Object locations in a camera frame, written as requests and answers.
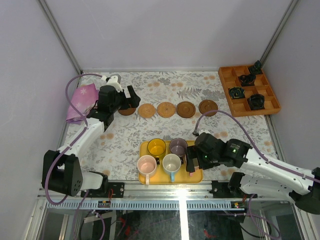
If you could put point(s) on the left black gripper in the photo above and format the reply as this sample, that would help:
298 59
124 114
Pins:
125 99

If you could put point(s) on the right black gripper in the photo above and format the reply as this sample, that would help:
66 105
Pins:
194 152

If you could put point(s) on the dark wooden coaster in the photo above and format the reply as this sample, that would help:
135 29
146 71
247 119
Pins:
127 112

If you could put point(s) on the woven rattan coaster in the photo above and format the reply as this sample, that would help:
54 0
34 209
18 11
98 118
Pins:
166 109
146 110

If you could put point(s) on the brown wooden coaster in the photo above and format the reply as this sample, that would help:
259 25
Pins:
207 105
186 109

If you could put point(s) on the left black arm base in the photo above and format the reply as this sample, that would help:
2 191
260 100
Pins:
98 186

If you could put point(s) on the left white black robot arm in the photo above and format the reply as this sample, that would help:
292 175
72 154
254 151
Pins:
62 171

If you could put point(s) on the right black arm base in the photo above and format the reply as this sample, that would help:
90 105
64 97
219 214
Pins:
222 188

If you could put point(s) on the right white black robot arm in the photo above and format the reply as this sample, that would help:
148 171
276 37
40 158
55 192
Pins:
281 180

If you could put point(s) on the yellow glass cup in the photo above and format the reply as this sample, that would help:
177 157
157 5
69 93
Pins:
157 147

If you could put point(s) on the purple mug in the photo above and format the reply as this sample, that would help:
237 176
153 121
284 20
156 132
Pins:
178 146

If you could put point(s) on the pink purple folded cloth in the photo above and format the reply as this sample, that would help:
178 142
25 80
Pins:
84 98

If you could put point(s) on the black green wrapped item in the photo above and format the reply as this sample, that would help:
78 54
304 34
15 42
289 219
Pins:
236 93

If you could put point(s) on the orange compartment tray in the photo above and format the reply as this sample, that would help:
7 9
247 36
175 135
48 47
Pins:
239 107

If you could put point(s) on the black wrapped item bottom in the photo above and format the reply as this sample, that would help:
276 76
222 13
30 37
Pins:
256 102

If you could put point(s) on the black wrapped item top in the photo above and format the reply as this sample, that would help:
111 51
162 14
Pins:
256 69

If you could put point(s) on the blue handled white mug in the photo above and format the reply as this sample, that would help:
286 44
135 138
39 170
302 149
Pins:
171 164

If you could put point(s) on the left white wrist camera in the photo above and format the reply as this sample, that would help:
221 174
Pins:
114 81

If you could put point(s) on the aluminium front rail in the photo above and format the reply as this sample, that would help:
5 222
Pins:
133 189

